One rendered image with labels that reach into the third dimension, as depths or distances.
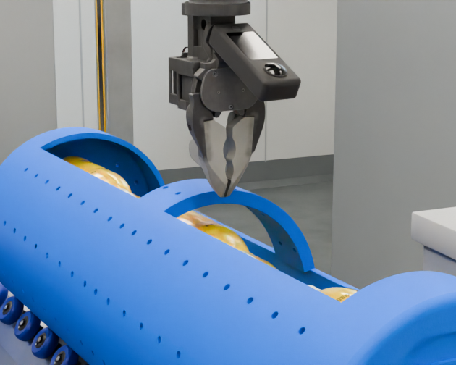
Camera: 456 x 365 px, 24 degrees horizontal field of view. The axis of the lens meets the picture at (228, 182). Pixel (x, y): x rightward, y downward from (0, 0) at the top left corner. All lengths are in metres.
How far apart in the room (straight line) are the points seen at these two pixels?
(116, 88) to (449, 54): 1.47
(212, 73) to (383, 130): 2.70
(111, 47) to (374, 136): 1.79
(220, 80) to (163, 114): 5.09
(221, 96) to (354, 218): 2.93
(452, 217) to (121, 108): 1.01
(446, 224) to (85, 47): 4.74
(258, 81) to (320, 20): 5.51
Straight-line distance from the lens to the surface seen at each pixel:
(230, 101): 1.13
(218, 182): 1.15
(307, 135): 6.63
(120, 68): 2.24
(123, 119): 2.26
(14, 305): 1.62
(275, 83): 1.05
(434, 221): 1.41
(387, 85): 3.75
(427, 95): 3.55
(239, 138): 1.15
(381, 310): 0.86
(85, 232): 1.25
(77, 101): 6.04
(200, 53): 1.16
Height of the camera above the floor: 1.52
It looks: 13 degrees down
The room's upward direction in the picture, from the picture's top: straight up
